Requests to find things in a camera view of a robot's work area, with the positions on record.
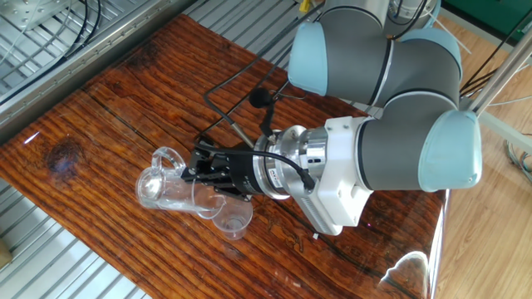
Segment black foam microphone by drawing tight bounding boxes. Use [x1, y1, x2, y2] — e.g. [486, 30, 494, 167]
[248, 86, 273, 110]

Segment thin black cables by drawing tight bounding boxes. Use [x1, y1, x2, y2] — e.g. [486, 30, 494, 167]
[459, 18, 532, 97]

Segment grey metal table rail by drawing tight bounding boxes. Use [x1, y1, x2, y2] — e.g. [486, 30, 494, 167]
[0, 0, 199, 145]

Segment clear plastic mug with handle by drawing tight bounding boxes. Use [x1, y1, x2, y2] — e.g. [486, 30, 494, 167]
[135, 145, 228, 220]

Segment black plug cable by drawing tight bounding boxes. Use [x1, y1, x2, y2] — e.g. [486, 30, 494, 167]
[193, 141, 317, 193]

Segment grey frame rail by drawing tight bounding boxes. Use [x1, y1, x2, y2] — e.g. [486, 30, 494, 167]
[477, 110, 532, 155]

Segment brown wooden board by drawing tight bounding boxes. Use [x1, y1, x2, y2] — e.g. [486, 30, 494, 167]
[0, 14, 454, 299]

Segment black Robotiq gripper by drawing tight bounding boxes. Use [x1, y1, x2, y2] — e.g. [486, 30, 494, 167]
[181, 148, 265, 203]

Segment clear plastic cup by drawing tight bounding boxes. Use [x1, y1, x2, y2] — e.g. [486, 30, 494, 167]
[211, 203, 254, 242]

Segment beige cardboard piece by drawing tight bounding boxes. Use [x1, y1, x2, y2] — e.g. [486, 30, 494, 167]
[0, 238, 13, 270]

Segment perforated silver metal plate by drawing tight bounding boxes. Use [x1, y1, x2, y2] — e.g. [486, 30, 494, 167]
[0, 0, 71, 31]

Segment aluminium frame beam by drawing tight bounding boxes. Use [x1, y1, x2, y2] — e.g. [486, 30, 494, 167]
[459, 28, 532, 117]

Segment silver force sensor flange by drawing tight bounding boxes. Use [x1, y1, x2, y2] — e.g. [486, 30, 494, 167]
[253, 124, 329, 201]

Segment coloured cable bundle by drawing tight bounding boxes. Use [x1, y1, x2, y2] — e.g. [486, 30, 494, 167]
[503, 132, 532, 186]

